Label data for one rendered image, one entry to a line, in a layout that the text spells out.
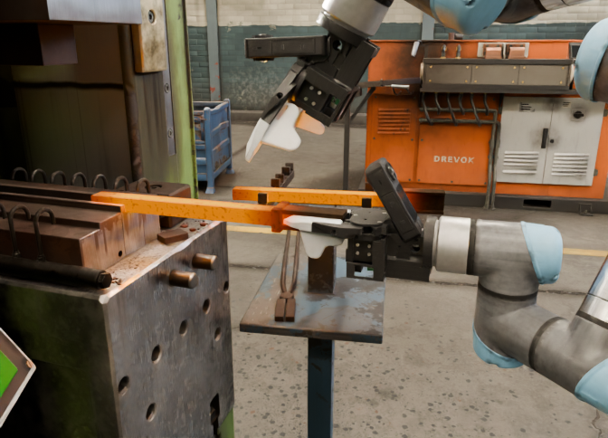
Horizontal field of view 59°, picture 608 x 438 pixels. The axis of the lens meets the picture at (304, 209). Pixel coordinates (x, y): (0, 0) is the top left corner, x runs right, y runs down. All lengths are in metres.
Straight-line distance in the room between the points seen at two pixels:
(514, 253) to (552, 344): 0.11
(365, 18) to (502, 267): 0.35
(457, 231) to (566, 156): 3.79
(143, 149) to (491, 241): 0.74
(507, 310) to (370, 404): 1.37
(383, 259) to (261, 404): 1.39
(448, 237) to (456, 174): 3.68
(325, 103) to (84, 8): 0.35
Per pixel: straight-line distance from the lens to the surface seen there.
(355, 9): 0.68
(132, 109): 1.15
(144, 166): 1.18
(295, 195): 1.09
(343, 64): 0.70
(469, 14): 0.61
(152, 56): 1.17
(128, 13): 0.90
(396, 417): 2.02
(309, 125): 0.80
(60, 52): 0.93
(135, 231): 0.92
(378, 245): 0.72
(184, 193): 1.04
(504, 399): 2.19
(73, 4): 0.81
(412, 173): 4.37
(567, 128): 4.44
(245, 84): 8.72
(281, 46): 0.71
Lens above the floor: 1.25
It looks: 18 degrees down
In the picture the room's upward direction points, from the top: straight up
